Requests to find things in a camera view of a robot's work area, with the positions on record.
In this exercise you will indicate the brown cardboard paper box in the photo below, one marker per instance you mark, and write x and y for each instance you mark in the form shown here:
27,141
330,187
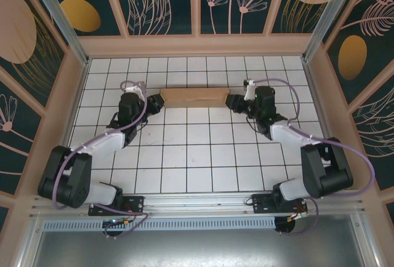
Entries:
194,98

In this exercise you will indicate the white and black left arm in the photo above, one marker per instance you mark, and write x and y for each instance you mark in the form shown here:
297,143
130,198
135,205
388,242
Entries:
70,171

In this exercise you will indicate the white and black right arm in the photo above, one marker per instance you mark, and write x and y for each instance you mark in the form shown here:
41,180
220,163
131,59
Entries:
323,168

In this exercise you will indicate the grey sheet metal panel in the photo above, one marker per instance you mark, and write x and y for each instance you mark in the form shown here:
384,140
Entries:
197,248

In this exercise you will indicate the aluminium table side rail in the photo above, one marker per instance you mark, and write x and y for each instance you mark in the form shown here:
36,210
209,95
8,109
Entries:
77,94
316,94

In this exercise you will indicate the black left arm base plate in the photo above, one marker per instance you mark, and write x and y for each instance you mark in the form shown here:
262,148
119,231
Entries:
135,202

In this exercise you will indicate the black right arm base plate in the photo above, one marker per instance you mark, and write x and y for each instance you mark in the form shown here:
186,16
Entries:
261,202

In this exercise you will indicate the teal floral wall panel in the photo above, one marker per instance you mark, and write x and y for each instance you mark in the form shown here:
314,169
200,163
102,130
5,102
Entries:
154,2
15,131
304,2
240,2
375,131
363,48
24,48
92,2

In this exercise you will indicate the aluminium table edge rail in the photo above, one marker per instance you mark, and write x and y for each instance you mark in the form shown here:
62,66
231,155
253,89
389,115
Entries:
197,202

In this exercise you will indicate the aluminium corner post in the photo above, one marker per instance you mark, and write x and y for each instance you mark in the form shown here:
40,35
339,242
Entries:
332,18
60,18

